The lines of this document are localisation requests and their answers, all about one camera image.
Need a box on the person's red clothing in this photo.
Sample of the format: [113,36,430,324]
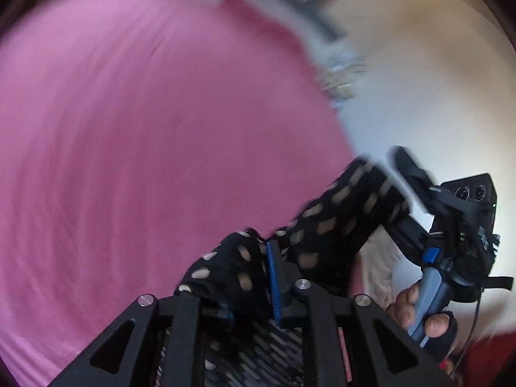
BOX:
[441,326,516,387]

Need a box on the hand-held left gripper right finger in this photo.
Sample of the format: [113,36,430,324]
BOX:
[265,240,456,387]

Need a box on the grey bed headboard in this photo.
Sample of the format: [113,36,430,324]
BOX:
[220,0,353,47]

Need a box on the white cloth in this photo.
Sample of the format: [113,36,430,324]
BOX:
[355,230,408,311]

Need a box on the person's right hand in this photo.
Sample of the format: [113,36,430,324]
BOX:
[386,281,459,362]

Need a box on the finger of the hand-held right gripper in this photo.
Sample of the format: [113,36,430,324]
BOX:
[392,146,439,215]
[386,213,431,269]

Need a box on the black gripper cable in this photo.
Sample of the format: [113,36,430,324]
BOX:
[451,286,484,375]

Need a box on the pink bed blanket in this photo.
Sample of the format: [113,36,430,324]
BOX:
[0,0,355,387]

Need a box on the white nightstand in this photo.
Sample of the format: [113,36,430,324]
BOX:
[318,44,367,107]

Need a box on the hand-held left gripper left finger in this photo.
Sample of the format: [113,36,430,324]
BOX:
[48,291,235,387]

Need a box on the black polka dot garment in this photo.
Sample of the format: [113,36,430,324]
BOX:
[175,155,412,387]

